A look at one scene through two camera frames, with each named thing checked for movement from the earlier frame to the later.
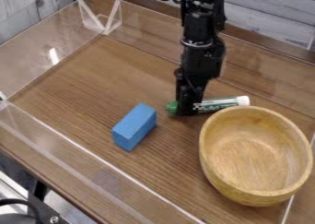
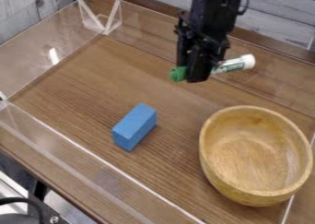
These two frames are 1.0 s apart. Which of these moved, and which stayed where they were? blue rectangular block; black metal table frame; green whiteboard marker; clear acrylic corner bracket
Moved: green whiteboard marker
Stayed: black metal table frame; blue rectangular block; clear acrylic corner bracket
